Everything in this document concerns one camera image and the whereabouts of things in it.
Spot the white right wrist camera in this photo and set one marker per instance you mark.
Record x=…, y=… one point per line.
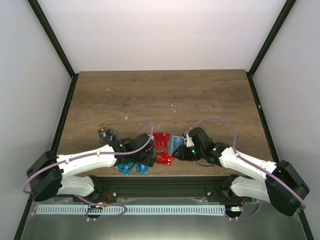
x=188, y=140

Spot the black credit card pile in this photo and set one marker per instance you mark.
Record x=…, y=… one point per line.
x=106, y=135

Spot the black front frame rail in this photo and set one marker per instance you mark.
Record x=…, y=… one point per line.
x=217, y=188

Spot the light blue slotted cable duct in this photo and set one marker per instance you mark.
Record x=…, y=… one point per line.
x=64, y=209

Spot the black left frame post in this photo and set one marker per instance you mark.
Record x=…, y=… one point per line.
x=41, y=17

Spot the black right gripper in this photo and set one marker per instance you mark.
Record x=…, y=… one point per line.
x=182, y=155

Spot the red credit card pile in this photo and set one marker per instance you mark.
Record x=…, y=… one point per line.
x=161, y=140

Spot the blue card holder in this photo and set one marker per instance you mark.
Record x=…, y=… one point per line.
x=174, y=142

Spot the black frame post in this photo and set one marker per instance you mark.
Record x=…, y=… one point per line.
x=41, y=17
x=276, y=27

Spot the grey metal base plate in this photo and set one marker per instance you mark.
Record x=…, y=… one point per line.
x=260, y=222

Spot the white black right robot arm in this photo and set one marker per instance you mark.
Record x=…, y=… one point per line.
x=250, y=170

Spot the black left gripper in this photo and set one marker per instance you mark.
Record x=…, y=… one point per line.
x=150, y=159

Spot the black right frame post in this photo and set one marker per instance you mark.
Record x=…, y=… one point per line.
x=276, y=27

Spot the blue credit card pile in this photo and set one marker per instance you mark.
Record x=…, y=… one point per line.
x=141, y=168

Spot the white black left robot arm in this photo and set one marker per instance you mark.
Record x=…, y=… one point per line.
x=53, y=174

